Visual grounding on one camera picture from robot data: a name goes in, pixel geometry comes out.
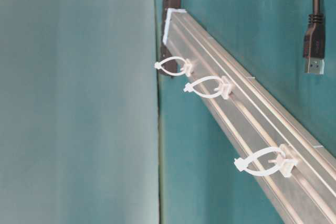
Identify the black USB cable with plug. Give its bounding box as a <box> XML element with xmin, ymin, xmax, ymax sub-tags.
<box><xmin>303</xmin><ymin>0</ymin><xmax>326</xmax><ymax>75</ymax></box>

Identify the black multi-port USB hub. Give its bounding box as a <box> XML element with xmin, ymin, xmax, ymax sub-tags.
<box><xmin>160</xmin><ymin>0</ymin><xmax>181</xmax><ymax>61</ymax></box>

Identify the white cable-tie ring far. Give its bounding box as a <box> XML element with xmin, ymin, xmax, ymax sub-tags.
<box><xmin>154</xmin><ymin>56</ymin><xmax>195</xmax><ymax>77</ymax></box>

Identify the white cable-tie ring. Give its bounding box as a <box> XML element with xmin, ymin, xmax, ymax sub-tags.
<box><xmin>154</xmin><ymin>56</ymin><xmax>195</xmax><ymax>77</ymax></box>
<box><xmin>183</xmin><ymin>75</ymin><xmax>233</xmax><ymax>100</ymax></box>
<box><xmin>233</xmin><ymin>144</ymin><xmax>297</xmax><ymax>178</ymax></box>

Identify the white cable-tie ring middle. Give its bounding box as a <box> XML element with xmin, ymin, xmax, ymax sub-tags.
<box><xmin>183</xmin><ymin>75</ymin><xmax>233</xmax><ymax>100</ymax></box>

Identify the white cable-tie ring near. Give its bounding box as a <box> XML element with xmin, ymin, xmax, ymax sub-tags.
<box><xmin>233</xmin><ymin>144</ymin><xmax>297</xmax><ymax>178</ymax></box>

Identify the long aluminium extrusion rail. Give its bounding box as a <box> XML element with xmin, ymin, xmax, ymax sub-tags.
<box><xmin>163</xmin><ymin>8</ymin><xmax>335</xmax><ymax>223</ymax></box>

